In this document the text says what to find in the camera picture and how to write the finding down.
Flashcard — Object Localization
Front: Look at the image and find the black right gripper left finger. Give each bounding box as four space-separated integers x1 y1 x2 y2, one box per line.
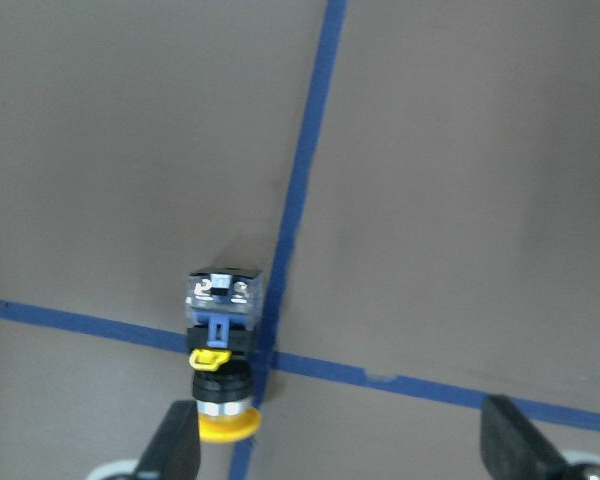
133 400 201 480

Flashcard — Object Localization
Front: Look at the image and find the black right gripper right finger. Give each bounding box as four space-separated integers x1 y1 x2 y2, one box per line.
480 395 574 480

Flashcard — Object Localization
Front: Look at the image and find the yellow mushroom push button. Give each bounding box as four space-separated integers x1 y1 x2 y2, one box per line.
185 267 263 444

